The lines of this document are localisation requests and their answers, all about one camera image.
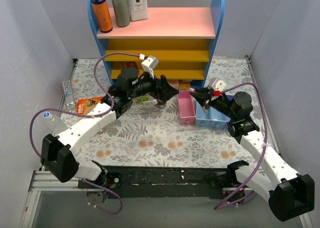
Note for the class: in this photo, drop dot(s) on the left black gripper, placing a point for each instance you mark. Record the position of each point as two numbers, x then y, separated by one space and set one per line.
161 87

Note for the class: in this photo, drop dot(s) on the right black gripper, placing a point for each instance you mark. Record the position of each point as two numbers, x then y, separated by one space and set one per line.
207 99

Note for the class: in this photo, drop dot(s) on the dark blue cup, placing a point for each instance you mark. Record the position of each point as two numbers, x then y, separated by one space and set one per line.
161 104

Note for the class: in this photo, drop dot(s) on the clear textured glass tray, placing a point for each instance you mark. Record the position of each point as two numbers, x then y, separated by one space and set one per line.
145 112

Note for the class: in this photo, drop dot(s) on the green toothpaste tube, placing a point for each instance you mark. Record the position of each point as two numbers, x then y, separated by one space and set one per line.
144 99

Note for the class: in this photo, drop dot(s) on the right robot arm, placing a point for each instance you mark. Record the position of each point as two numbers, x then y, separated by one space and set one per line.
288 193

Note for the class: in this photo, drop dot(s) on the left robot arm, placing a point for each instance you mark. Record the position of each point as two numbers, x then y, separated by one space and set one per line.
58 152

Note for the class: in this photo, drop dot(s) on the orange red soap box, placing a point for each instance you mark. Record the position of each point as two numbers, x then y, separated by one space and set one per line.
174 83

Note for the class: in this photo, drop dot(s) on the yellow soap box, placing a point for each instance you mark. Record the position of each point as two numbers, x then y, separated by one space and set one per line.
184 85

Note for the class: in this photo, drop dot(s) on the light blue drawer box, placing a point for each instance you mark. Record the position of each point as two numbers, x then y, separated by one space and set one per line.
202 119

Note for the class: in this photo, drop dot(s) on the pink drawer box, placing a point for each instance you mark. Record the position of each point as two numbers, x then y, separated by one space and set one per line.
187 114

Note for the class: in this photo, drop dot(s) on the purple blue drawer box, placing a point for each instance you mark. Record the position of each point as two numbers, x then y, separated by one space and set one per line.
229 97

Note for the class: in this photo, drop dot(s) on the red small box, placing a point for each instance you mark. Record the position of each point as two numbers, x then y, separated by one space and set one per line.
132 64

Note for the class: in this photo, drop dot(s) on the blue wooden shelf unit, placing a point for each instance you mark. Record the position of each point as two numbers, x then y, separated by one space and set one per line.
183 39

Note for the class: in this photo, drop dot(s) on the orange razor package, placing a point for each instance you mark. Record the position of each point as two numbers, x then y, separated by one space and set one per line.
84 106

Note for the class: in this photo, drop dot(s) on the grey green bottle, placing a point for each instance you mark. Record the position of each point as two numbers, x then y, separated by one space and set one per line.
121 12

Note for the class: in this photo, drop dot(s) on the white labelled bottle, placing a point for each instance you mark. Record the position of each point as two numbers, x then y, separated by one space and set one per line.
138 10

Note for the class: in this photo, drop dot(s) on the orange spray bottle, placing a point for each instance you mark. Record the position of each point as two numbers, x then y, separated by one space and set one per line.
102 14

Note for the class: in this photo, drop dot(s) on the clear water bottle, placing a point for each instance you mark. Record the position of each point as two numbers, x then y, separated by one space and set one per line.
54 122

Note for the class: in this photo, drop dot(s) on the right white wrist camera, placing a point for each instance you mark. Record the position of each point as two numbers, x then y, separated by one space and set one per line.
216 86

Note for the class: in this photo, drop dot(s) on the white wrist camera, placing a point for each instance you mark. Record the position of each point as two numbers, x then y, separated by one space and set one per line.
148 64
216 86

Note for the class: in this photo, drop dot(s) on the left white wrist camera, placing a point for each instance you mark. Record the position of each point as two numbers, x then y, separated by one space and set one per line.
148 64

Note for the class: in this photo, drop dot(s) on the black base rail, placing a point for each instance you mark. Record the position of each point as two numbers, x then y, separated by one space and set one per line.
167 182

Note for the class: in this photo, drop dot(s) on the aluminium frame rail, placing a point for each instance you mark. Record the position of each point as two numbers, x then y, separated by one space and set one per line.
42 181

